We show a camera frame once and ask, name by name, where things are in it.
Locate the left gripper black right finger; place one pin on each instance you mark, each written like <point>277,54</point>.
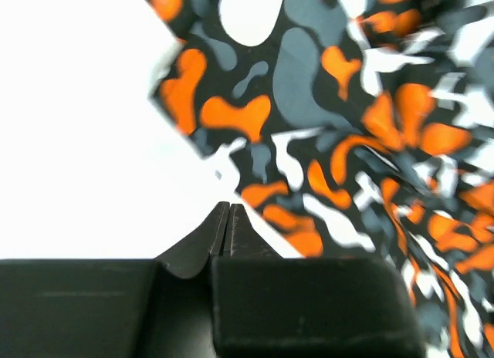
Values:
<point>264,305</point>

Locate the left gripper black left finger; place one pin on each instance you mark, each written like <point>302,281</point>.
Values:
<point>159,307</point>

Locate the orange camouflage shorts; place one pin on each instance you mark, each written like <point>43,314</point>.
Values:
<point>353,127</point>

